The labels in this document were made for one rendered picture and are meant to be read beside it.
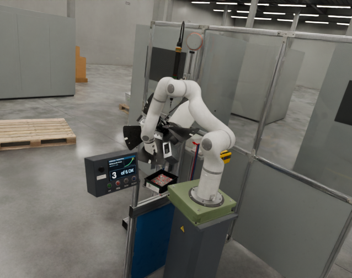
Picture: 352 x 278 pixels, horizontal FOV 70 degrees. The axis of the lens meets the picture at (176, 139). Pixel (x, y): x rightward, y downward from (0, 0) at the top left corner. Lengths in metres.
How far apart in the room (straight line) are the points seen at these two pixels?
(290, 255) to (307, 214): 0.44
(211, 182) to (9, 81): 6.26
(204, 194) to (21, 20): 6.31
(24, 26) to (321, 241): 6.83
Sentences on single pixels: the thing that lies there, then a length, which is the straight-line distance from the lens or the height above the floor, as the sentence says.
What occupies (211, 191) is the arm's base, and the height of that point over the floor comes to 1.08.
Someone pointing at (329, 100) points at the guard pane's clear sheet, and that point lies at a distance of 2.15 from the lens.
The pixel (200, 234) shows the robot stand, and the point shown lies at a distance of 1.53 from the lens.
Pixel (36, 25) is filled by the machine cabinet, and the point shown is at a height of 1.76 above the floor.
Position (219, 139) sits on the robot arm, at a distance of 1.34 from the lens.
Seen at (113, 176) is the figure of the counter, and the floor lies 1.16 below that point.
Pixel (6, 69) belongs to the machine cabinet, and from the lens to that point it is 7.14.
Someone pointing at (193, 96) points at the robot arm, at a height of 1.57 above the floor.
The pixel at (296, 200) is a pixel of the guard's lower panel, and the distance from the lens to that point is 2.37.
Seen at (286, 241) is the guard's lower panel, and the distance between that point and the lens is 2.56.
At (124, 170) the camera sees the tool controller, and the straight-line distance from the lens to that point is 1.39.
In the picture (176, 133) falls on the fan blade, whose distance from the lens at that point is 1.94.
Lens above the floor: 1.84
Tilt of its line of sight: 21 degrees down
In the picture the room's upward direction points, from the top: 9 degrees clockwise
